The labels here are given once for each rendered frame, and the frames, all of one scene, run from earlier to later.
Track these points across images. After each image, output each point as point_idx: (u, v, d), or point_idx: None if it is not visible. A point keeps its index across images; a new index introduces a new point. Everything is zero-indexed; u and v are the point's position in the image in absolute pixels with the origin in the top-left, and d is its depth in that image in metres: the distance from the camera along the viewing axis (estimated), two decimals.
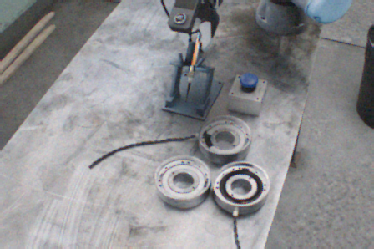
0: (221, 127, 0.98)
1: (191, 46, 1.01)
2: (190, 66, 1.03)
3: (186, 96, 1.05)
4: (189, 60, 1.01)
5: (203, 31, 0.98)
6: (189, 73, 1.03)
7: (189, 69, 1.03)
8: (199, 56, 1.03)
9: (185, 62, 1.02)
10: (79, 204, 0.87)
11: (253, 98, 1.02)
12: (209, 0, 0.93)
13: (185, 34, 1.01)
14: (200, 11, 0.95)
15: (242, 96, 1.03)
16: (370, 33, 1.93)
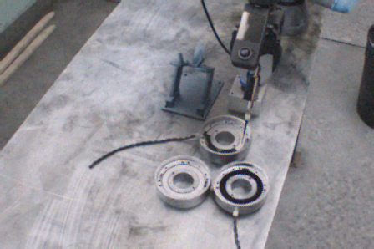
0: (221, 127, 0.98)
1: (250, 80, 0.91)
2: (248, 102, 0.93)
3: (243, 134, 0.95)
4: (248, 96, 0.91)
5: (263, 64, 0.89)
6: (247, 109, 0.93)
7: (247, 106, 0.93)
8: (256, 91, 0.93)
9: (244, 98, 0.92)
10: (79, 204, 0.87)
11: None
12: (273, 31, 0.83)
13: None
14: (263, 43, 0.85)
15: (242, 96, 1.03)
16: (370, 33, 1.93)
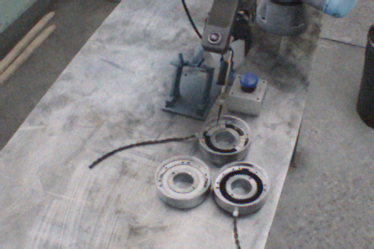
0: (221, 127, 0.98)
1: (224, 65, 0.94)
2: (222, 87, 0.96)
3: (218, 119, 0.98)
4: (222, 81, 0.95)
5: (235, 49, 0.92)
6: (221, 94, 0.97)
7: (221, 90, 0.96)
8: (230, 76, 0.96)
9: (217, 83, 0.95)
10: (79, 204, 0.87)
11: (253, 98, 1.02)
12: (244, 17, 0.86)
13: (217, 53, 0.94)
14: (235, 28, 0.88)
15: (242, 96, 1.03)
16: (370, 33, 1.93)
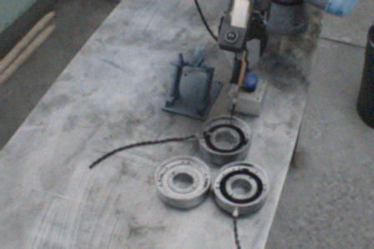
0: None
1: (237, 64, 0.94)
2: (235, 86, 0.96)
3: (231, 118, 0.98)
4: (235, 80, 0.95)
5: (250, 49, 0.92)
6: (235, 94, 0.97)
7: (235, 89, 0.97)
8: (245, 75, 0.96)
9: (231, 82, 0.95)
10: (79, 204, 0.87)
11: (253, 98, 1.02)
12: (259, 17, 0.86)
13: (231, 52, 0.94)
14: (250, 27, 0.88)
15: (242, 96, 1.03)
16: (370, 33, 1.93)
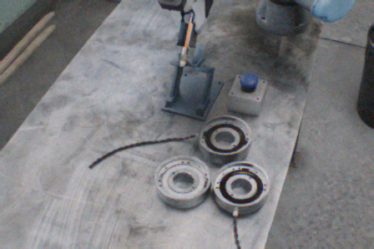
0: None
1: (184, 27, 0.92)
2: (183, 48, 0.95)
3: (179, 81, 0.96)
4: (182, 42, 0.93)
5: (196, 10, 0.90)
6: (182, 56, 0.95)
7: (182, 53, 0.95)
8: (193, 38, 0.94)
9: (178, 43, 0.93)
10: (79, 204, 0.87)
11: (253, 98, 1.02)
12: None
13: (178, 14, 0.92)
14: None
15: (242, 96, 1.03)
16: (370, 33, 1.93)
